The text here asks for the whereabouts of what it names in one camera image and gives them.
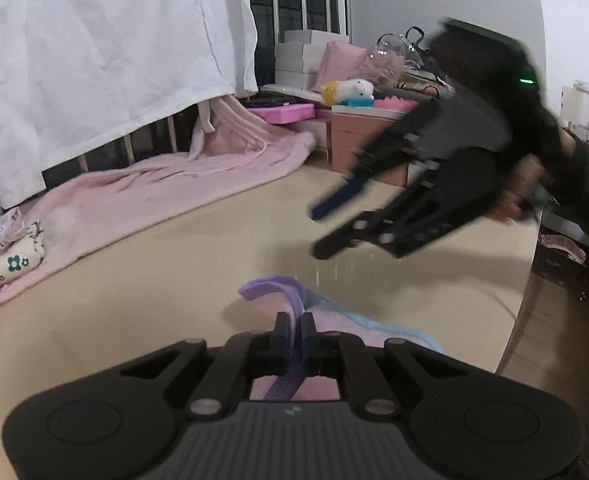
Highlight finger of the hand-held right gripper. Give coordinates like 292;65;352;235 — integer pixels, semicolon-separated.
312;160;480;261
308;99;445;221

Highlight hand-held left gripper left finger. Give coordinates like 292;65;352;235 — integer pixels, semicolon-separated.
117;312;295;419

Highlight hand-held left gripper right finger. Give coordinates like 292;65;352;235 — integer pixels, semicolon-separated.
298;311;470;420

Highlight pink vest with purple trim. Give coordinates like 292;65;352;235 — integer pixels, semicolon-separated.
238;274;445;404

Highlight person's right hand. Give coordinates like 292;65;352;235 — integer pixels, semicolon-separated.
491;152;550;223

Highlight brown cardboard box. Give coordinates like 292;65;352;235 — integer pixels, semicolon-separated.
329;107;411;189

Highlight flat pink box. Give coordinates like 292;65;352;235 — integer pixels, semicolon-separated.
247;100;318;125

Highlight white and yellow plush toy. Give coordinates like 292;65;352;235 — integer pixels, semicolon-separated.
321;77;376;108

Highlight clear plastic bag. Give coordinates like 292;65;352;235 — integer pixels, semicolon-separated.
357;32;425;87

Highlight white cardboard box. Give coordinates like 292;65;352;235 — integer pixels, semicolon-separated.
275;42;328;74
284;29;350;46
274;69;321;89

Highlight pink cushion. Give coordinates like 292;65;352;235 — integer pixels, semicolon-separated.
316;41;371;89

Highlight pink fleece blanket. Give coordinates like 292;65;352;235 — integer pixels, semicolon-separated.
0;95;320;321

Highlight white hanging sheet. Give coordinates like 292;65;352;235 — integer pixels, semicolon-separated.
0;0;260;211

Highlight cream folded cloth teal flowers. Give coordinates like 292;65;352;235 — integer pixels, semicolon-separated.
0;220;46;292

